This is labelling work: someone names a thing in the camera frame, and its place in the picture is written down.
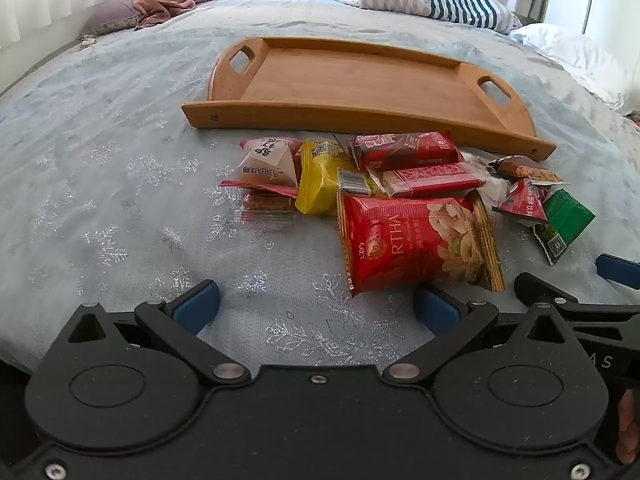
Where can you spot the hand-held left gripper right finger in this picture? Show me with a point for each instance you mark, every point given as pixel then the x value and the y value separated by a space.
pixel 435 310

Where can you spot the green snack packet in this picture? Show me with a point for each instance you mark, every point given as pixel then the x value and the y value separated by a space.
pixel 565 215

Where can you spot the dark red bar packet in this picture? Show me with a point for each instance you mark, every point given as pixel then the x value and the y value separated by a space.
pixel 410 152

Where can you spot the clear red-label biscuit packet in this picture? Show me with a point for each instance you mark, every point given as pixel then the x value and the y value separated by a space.
pixel 430 180

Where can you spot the yellow snack packet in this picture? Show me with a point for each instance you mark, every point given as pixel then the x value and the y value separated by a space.
pixel 320 185

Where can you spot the pale blue snowflake bedspread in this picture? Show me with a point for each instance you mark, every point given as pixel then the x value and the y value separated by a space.
pixel 125 185

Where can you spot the white pillow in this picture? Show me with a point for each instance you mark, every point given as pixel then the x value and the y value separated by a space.
pixel 575 55

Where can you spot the wooden tray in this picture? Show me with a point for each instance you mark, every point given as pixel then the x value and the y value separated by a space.
pixel 350 80

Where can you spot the pink-brown crumpled cloth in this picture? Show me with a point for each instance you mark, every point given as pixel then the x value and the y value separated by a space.
pixel 165 2

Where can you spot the large red nut packet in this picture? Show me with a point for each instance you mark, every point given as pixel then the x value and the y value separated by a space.
pixel 400 245

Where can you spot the white triangular snack packet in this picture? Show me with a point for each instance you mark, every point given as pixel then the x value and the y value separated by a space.
pixel 262 165

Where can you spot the small red snack packet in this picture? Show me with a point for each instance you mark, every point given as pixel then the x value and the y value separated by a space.
pixel 525 205

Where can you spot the mauve pillow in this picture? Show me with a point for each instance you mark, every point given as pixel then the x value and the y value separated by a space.
pixel 110 15

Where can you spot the clear biscuit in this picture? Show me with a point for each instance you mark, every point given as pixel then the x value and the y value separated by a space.
pixel 495 190

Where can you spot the person's right hand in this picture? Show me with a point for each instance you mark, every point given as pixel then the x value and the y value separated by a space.
pixel 629 425

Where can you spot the brown seed packet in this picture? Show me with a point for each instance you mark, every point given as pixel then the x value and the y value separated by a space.
pixel 525 170

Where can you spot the red biscuit packet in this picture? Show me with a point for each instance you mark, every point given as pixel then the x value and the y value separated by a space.
pixel 265 207

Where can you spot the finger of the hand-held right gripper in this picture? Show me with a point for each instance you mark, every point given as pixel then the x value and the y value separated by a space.
pixel 545 290
pixel 617 269

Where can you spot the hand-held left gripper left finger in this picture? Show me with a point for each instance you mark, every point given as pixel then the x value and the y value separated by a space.
pixel 197 305

